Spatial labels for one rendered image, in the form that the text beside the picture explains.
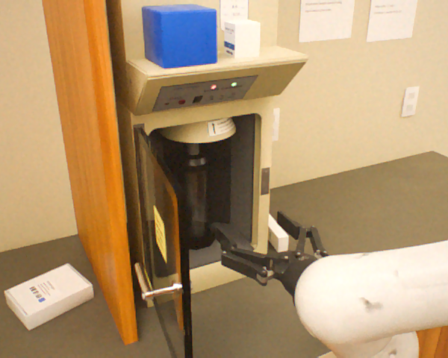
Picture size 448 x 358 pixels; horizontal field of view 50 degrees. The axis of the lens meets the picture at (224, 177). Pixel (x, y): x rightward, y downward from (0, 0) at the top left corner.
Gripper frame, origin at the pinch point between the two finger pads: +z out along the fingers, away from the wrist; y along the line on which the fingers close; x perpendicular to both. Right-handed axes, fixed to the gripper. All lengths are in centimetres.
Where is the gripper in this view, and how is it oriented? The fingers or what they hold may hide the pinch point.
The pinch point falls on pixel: (252, 227)
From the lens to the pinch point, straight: 94.9
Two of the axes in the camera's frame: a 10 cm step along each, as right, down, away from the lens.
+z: -4.5, -3.8, 8.1
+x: 0.0, 9.0, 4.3
